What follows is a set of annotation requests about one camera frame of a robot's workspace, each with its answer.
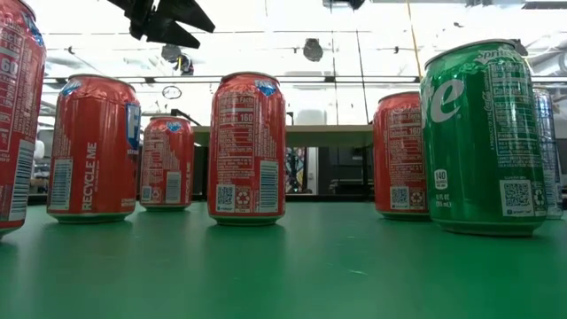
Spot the white rounded object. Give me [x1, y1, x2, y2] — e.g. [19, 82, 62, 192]
[294, 108, 338, 127]

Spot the wooden shelf with black frame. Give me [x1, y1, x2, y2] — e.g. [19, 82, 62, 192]
[190, 124, 376, 201]

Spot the yellow cable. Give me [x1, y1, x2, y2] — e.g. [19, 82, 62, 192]
[406, 0, 424, 72]

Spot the red Fanta soda can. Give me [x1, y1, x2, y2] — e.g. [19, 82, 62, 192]
[46, 74, 142, 224]
[0, 0, 48, 240]
[206, 71, 288, 227]
[139, 114, 196, 213]
[372, 91, 431, 222]

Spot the green table mat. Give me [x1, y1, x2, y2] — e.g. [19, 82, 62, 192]
[0, 201, 567, 319]

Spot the silver blue energy drink can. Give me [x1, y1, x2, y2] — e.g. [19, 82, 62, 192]
[531, 86, 564, 222]

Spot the colourful wall mural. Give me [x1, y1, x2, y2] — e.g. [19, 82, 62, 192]
[285, 146, 307, 194]

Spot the dark ceiling-mounted fixture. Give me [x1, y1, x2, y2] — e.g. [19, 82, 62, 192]
[509, 38, 529, 58]
[160, 43, 183, 63]
[176, 52, 195, 75]
[303, 38, 324, 62]

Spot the green Sprite soda can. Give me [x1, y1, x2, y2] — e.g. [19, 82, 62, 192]
[419, 38, 549, 237]

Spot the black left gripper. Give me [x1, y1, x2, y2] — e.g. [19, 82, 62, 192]
[105, 0, 216, 49]

